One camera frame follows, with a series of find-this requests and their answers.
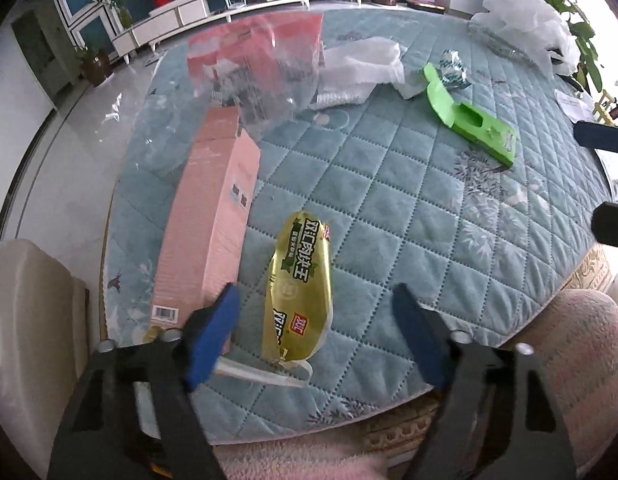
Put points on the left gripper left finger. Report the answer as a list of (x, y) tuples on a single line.
[(100, 435)]

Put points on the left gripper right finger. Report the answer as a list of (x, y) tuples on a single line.
[(519, 432)]

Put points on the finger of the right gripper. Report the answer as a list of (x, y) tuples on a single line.
[(596, 136), (604, 224)]

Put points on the green white wrapper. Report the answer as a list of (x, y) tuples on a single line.
[(452, 71)]

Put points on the long pink cardboard box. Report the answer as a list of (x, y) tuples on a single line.
[(202, 243)]

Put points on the yellow green snack wrapper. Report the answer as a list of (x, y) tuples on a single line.
[(298, 310)]

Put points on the white red plastic bag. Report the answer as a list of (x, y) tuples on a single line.
[(350, 72)]

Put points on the pink clear plastic bag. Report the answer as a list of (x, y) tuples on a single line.
[(266, 65)]

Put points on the printed paper flyer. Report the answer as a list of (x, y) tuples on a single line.
[(578, 108)]

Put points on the patterned beige carpet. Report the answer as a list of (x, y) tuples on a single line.
[(471, 370)]

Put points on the beige sofa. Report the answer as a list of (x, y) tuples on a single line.
[(43, 347)]

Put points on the white plastic bag far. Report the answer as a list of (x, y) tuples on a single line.
[(533, 28)]

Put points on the light blue quilted table cover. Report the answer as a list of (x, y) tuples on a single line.
[(408, 201)]

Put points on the dark pot floor plant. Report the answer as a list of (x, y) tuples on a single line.
[(94, 64)]

